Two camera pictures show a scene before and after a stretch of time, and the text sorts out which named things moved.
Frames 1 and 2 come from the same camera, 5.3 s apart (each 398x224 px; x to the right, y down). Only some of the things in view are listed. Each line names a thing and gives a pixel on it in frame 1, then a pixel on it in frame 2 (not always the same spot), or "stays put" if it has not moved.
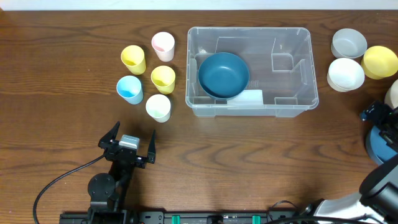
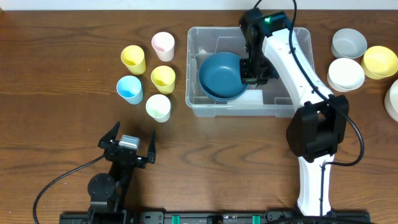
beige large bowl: [391, 97] stays put
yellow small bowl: [379, 62] stays put
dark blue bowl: [379, 152] -> [220, 75]
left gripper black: [125, 154] stays put
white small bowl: [345, 74] stays put
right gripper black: [377, 112] -> [254, 79]
